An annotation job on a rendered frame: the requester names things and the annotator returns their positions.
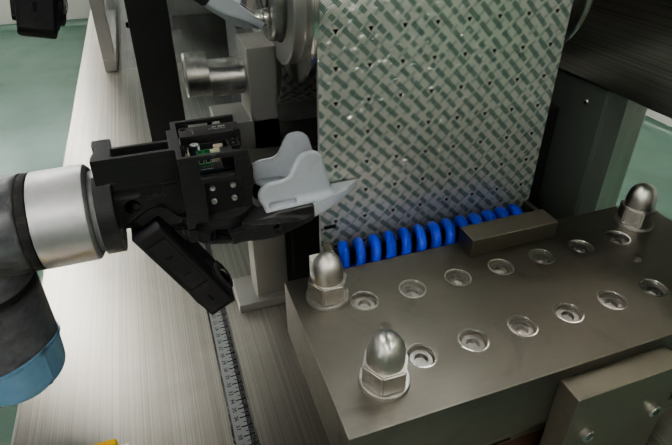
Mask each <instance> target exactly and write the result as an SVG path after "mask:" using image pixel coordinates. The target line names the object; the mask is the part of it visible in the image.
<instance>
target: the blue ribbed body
mask: <svg viewBox="0 0 672 445"><path fill-rule="evenodd" d="M522 213H527V211H526V212H523V211H522V209H521V208H520V207H519V206H518V205H516V204H510V205H508V206H507V208H506V209H505V208H503V207H496V208H495V209H494V211H493V212H492V211H491V210H488V209H486V210H483V211H482V212H481V213H480V215H479V214H477V213H476V212H471V213H470V214H469V215H468V216H467V219H466V218H465V217H464V216H462V215H458V216H456V217H455V218H454V220H453V222H452V221H451V220H450V219H448V218H444V219H442V220H441V221H440V225H438V224H437V223H436V222H434V221H430V222H428V223H427V224H426V232H425V229H424V227H423V226H422V225H420V224H416V225H414V226H413V227H412V231H411V234H412V237H411V234H410V232H409V230H408V229H407V228H405V227H401V228H400V229H399V230H398V231H397V239H398V240H396V237H395V235H394V233H393V232H392V231H390V230H387V231H385V232H384V233H383V237H382V240H383V243H381V241H380V239H379V237H378V235H376V234H374V233H373V234H370V235H369V236H368V246H366V247H365V243H364V241H363V239H362V238H360V237H355V238H354V239H353V242H352V246H353V249H352V250H350V249H349V245H348V244H347V242H346V241H344V240H340V241H339V242H338V243H337V251H338V253H335V254H337V255H338V256H339V257H340V259H341V261H342V263H343V267H344V268H349V267H353V266H357V265H362V264H366V263H370V262H375V261H379V260H384V259H388V258H392V257H397V256H401V255H405V254H410V253H414V252H419V251H423V250H427V249H432V248H436V247H440V246H445V245H449V244H454V243H458V241H457V240H458V237H459V230H460V227H463V226H468V225H472V224H477V223H481V222H486V221H491V220H495V219H500V218H504V217H509V216H513V215H518V214H522ZM443 243H444V244H443ZM429 246H430V247H429Z"/></svg>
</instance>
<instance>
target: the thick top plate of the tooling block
mask: <svg viewBox="0 0 672 445"><path fill-rule="evenodd" d="M618 209H619V206H615V207H611V208H607V209H602V210H598V211H593V212H589V213H585V214H580V215H576V216H572V217H567V218H563V219H558V220H557V221H558V225H557V229H556V233H555V236H553V237H549V238H545V239H541V240H537V241H532V242H528V243H524V244H520V245H516V246H511V247H507V248H503V249H499V250H495V251H491V252H486V253H482V254H478V255H474V256H470V255H469V254H468V253H467V252H466V250H465V249H464V248H463V247H462V246H461V245H460V244H459V243H454V244H449V245H445V246H440V247H436V248H432V249H427V250H423V251H419V252H414V253H410V254H405V255H401V256H397V257H392V258H388V259H384V260H379V261H375V262H370V263H366V264H362V265H357V266H353V267H349V268H344V272H345V273H346V274H347V288H348V290H349V300H348V302H347V304H346V305H345V306H344V307H342V308H340V309H338V310H335V311H320V310H317V309H314V308H313V307H311V306H310V305H309V304H308V302H307V300H306V291H307V289H308V279H309V277H310V276H309V277H305V278H300V279H296V280H292V281H287V282H285V297H286V312H287V327H288V333H289V336H290V338H291V341H292V344H293V346H294V349H295V352H296V354H297V357H298V360H299V363H300V365H301V368H302V371H303V373H304V376H305V379H306V381H307V384H308V387H309V390H310V392H311V395H312V398H313V400H314V403H315V406H316V408H317V411H318V414H319V417H320V419H321V422H322V425H323V427H324V430H325V433H326V435H327V438H328V441H329V444H330V445H482V444H485V443H488V442H490V441H493V440H496V439H499V438H501V437H504V436H507V435H510V434H513V433H515V432H518V431H521V430H524V429H527V428H529V427H532V426H535V425H538V424H541V423H543V422H546V421H547V420H548V417H549V414H550V411H551V408H552V405H553V402H554V399H555V396H556V393H557V390H558V387H559V384H560V381H561V380H562V379H565V378H568V377H571V376H574V375H577V374H580V373H583V372H586V371H589V370H592V369H595V368H598V367H601V366H604V365H607V364H610V363H613V362H616V361H619V360H622V359H625V358H628V357H631V356H634V355H637V354H640V353H643V352H646V351H649V350H652V349H655V348H658V347H661V346H666V347H667V348H669V349H670V350H671V351H672V220H670V219H669V218H667V217H665V216H664V215H662V214H661V213H659V212H657V215H656V218H655V220H654V228H653V229H652V230H651V231H649V232H634V231H630V230H627V229H625V228H623V227H621V226H620V225H618V224H617V223H616V222H615V220H614V215H615V213H617V212H618ZM384 329H388V330H392V331H394V332H396V333H397V334H399V335H400V337H401V338H402V339H403V341H404V344H405V348H406V353H407V355H408V364H407V370H408V372H409V375H410V388H409V390H408V392H407V393H406V395H405V396H403V397H402V398H401V399H399V400H397V401H393V402H379V401H376V400H373V399H371V398H369V397H368V396H367V395H366V394H364V392H363V391H362V390H361V388H360V386H359V382H358V375H359V371H360V369H361V367H362V366H363V360H364V354H365V349H367V345H368V342H369V340H370V338H371V337H372V336H373V335H374V334H375V333H376V332H378V331H380V330H384Z"/></svg>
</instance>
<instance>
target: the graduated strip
mask: <svg viewBox="0 0 672 445"><path fill-rule="evenodd" d="M198 243H199V244H200V245H201V246H202V247H203V248H204V249H205V250H206V251H207V252H208V253H209V254H210V255H211V256H212V257H213V254H212V250H211V246H210V245H206V244H204V243H201V242H199V241H198ZM207 315H208V320H209V325H210V330H211V334H212V339H213V344H214V349H215V354H216V359H217V364H218V369H219V374H220V379H221V383H222V388H223V393H224V398H225V403H226V408H227V413H228V418H229V423H230V428H231V432H232V437H233V442H234V445H260V442H259V438H258V434H257V430H256V426H255V422H254V418H253V414H252V410H251V406H250V402H249V398H248V394H247V390H246V386H245V382H244V378H243V374H242V370H241V366H240V362H239V358H238V354H237V350H236V346H235V342H234V338H233V334H232V330H231V326H230V322H229V318H228V314H227V310H226V307H225V308H223V309H222V310H220V311H219V312H217V313H216V314H214V315H211V314H210V313H209V312H208V311H207Z"/></svg>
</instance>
